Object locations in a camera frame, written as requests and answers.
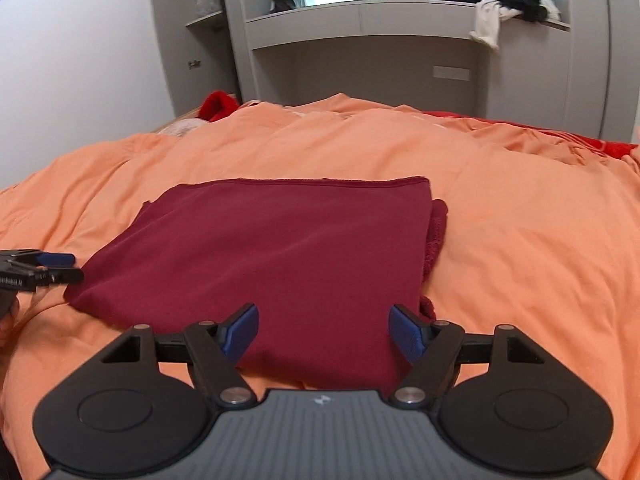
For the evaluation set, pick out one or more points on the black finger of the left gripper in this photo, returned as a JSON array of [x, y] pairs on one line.
[[43, 278], [35, 257]]

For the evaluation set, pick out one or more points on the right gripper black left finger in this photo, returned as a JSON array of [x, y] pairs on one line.
[[193, 367]]

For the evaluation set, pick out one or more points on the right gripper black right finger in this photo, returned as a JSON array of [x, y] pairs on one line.
[[435, 352]]

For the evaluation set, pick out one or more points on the dark red garment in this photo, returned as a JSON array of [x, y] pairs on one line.
[[322, 260]]

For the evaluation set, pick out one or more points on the orange duvet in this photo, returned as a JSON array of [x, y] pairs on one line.
[[543, 230]]

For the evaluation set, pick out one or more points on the red pillow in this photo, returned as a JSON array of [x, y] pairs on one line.
[[218, 105]]

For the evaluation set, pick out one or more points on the grey built-in cabinet unit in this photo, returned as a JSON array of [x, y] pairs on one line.
[[580, 74]]

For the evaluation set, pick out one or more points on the white garment on ledge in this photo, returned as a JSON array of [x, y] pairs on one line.
[[490, 14]]

